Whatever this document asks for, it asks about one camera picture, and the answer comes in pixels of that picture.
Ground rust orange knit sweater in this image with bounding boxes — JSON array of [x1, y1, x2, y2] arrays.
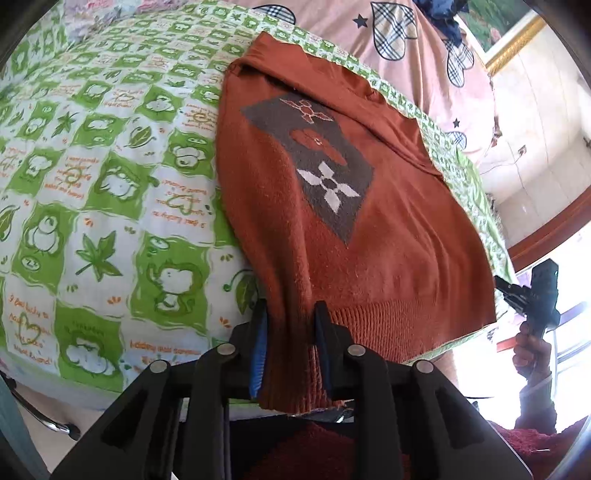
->
[[215, 33, 496, 414]]

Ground person's right hand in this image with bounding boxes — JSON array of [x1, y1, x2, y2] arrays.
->
[[513, 322, 552, 386]]

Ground green white patterned bedsheet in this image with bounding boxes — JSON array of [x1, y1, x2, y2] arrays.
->
[[1, 1, 514, 410]]

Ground gold framed landscape painting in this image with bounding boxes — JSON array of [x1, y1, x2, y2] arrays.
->
[[456, 0, 546, 77]]

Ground pink quilt with plaid hearts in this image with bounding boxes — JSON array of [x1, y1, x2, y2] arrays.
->
[[238, 1, 495, 162]]

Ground dark blue garment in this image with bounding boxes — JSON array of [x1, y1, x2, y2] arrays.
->
[[414, 0, 470, 47]]

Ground wooden door frame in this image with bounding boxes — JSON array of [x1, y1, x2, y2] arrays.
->
[[509, 188, 591, 273]]

